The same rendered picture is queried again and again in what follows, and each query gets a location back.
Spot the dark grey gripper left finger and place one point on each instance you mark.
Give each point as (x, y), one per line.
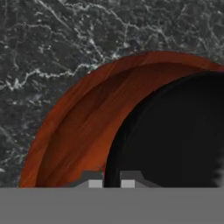
(91, 178)

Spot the black bowl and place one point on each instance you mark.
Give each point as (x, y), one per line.
(175, 131)

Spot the reddish brown wooden bowl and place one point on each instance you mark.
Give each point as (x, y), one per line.
(87, 122)

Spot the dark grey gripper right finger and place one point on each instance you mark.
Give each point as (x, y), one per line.
(131, 176)

